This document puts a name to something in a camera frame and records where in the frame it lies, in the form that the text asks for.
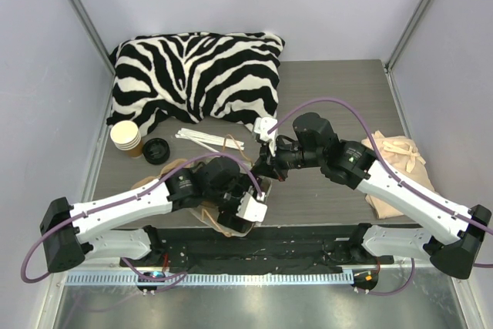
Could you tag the brown paper bag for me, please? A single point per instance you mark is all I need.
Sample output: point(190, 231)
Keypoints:
point(216, 174)

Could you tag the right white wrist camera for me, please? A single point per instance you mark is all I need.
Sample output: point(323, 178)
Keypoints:
point(265, 134)

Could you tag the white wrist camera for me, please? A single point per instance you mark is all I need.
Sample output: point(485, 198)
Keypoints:
point(265, 134)
point(252, 208)

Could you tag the white slotted cable duct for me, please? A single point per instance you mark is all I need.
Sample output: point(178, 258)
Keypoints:
point(128, 278)

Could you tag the beige folded cloth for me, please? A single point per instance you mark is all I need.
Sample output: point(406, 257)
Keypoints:
point(402, 154)

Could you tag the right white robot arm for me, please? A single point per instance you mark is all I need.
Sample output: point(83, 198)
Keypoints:
point(448, 235)

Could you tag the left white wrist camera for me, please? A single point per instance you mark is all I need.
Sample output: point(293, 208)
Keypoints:
point(252, 208)

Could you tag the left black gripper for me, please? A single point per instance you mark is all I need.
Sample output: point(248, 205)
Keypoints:
point(229, 215)

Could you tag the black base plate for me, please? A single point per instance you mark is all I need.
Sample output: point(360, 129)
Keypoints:
point(264, 250)

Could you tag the stack of paper cups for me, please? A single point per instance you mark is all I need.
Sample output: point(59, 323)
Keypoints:
point(127, 138)

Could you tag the zebra print pillow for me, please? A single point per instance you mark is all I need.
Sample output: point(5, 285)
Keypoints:
point(195, 75)

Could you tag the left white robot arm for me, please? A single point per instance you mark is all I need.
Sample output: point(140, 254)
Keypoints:
point(72, 233)

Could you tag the cardboard cup carrier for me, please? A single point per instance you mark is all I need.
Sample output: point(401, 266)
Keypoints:
point(148, 181)

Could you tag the white wrapped straw upper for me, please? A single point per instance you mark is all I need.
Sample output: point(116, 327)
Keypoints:
point(209, 138)

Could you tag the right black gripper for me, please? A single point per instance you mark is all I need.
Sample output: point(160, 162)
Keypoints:
point(266, 160)

